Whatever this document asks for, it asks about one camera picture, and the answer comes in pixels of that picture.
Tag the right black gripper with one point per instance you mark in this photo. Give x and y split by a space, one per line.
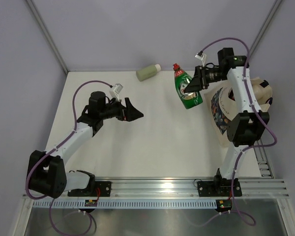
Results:
199 81

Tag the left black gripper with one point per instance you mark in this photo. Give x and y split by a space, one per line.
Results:
129 113

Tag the sage green bottle white cap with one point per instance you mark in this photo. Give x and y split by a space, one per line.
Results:
148 72

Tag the beige cream bottle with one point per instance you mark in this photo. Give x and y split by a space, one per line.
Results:
259 90

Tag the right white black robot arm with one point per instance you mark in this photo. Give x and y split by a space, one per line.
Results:
250 121

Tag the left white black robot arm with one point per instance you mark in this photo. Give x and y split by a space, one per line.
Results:
46 170

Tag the beige canvas tote bag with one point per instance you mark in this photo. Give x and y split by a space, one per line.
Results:
222 107

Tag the left small circuit board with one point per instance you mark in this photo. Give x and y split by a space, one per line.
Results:
91 203

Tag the small circuit board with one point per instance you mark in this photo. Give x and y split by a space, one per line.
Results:
223 205
91 203

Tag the right small circuit board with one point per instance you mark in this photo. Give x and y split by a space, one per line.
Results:
223 205

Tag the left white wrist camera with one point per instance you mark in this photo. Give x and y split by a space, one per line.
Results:
115 91

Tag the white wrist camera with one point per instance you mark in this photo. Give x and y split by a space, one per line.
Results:
115 91
202 57

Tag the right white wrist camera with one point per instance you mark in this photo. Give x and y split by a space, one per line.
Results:
202 57

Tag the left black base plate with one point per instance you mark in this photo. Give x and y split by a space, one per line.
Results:
105 188

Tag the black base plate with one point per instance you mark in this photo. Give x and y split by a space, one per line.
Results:
219 189
105 188

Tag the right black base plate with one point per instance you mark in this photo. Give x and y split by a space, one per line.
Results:
219 189

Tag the right aluminium frame post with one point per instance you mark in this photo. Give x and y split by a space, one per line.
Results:
258 17

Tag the aluminium frame post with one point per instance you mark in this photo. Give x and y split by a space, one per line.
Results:
46 34
258 17

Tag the aluminium mounting rail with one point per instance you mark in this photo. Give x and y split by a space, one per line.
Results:
185 187

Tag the white slotted cable duct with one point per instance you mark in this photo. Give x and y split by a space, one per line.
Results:
128 204

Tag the left aluminium frame post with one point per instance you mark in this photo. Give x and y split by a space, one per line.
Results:
46 34

